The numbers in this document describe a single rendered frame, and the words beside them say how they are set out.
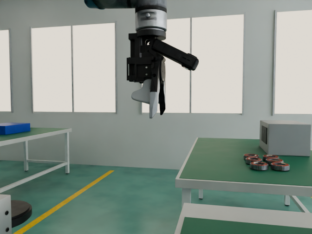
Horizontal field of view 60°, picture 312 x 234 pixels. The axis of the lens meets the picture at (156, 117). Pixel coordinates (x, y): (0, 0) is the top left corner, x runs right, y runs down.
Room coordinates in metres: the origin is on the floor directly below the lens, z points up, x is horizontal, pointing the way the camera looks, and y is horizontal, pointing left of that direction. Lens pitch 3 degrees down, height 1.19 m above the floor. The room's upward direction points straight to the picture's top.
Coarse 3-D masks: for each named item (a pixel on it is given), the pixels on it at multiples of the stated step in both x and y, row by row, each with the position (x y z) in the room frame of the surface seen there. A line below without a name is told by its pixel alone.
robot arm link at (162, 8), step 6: (132, 0) 0.63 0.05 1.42; (138, 0) 0.63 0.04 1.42; (144, 0) 0.62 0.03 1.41; (150, 0) 0.61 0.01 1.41; (156, 0) 0.62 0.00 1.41; (162, 0) 0.63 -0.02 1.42; (132, 6) 0.65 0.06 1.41; (138, 6) 0.63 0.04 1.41; (144, 6) 0.62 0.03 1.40; (150, 6) 0.61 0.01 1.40; (156, 6) 0.62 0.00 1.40; (162, 6) 0.63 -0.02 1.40
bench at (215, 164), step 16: (208, 144) 2.76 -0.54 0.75; (224, 144) 2.76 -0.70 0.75; (240, 144) 2.76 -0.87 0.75; (256, 144) 2.76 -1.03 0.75; (192, 160) 2.01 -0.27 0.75; (208, 160) 2.01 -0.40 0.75; (224, 160) 2.01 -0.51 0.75; (240, 160) 2.01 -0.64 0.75; (288, 160) 2.01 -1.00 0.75; (304, 160) 2.01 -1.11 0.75; (176, 176) 1.57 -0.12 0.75; (192, 176) 1.57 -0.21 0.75; (208, 176) 1.57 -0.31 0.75; (224, 176) 1.57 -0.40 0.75; (240, 176) 1.57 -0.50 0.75; (256, 176) 1.57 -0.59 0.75; (272, 176) 1.57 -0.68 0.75; (288, 176) 1.57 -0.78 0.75; (304, 176) 1.57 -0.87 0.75; (256, 192) 1.43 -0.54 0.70; (272, 192) 1.41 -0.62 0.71; (288, 192) 1.39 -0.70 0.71; (304, 192) 1.38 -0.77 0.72; (304, 208) 2.45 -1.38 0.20
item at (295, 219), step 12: (192, 204) 1.14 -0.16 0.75; (204, 204) 1.14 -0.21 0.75; (180, 216) 1.02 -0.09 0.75; (192, 216) 1.02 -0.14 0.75; (204, 216) 1.02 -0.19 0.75; (216, 216) 1.02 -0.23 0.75; (228, 216) 1.02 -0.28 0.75; (240, 216) 1.02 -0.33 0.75; (252, 216) 1.02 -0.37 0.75; (264, 216) 1.02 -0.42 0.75; (276, 216) 1.02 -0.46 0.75; (288, 216) 1.02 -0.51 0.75; (300, 216) 1.02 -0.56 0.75; (180, 228) 0.92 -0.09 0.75
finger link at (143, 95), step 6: (144, 84) 0.61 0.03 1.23; (150, 84) 0.61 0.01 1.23; (138, 90) 0.60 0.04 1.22; (144, 90) 0.60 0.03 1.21; (132, 96) 0.59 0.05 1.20; (138, 96) 0.59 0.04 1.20; (144, 96) 0.59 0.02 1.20; (150, 96) 0.58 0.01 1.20; (156, 96) 0.58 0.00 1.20; (144, 102) 0.58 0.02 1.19; (150, 102) 0.57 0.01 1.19; (156, 102) 0.58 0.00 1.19; (150, 108) 0.57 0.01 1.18; (156, 108) 0.58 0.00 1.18; (150, 114) 0.57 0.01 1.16
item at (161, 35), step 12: (132, 36) 0.64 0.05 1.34; (144, 36) 0.63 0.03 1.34; (156, 36) 0.63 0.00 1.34; (132, 48) 0.66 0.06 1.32; (144, 48) 0.64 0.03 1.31; (132, 60) 0.62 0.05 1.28; (144, 60) 0.62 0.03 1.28; (156, 60) 0.62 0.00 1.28; (132, 72) 0.63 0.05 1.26; (144, 72) 0.62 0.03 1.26
